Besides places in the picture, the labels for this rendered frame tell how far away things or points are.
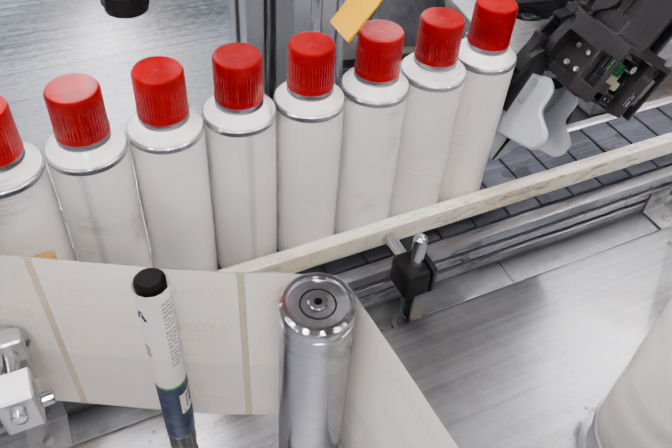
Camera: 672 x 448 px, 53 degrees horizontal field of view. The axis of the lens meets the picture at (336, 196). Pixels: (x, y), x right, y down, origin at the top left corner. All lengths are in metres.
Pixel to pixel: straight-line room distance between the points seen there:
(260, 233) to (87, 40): 0.52
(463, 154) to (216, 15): 0.53
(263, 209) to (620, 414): 0.28
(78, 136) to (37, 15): 0.63
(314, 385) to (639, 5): 0.40
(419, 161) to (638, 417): 0.25
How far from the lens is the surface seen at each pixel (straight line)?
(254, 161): 0.48
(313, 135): 0.48
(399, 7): 0.91
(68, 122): 0.43
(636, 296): 0.64
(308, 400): 0.36
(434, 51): 0.51
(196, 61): 0.92
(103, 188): 0.45
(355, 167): 0.53
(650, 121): 0.84
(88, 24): 1.02
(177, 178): 0.47
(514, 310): 0.58
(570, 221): 0.71
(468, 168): 0.61
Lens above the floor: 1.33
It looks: 44 degrees down
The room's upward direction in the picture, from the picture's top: 5 degrees clockwise
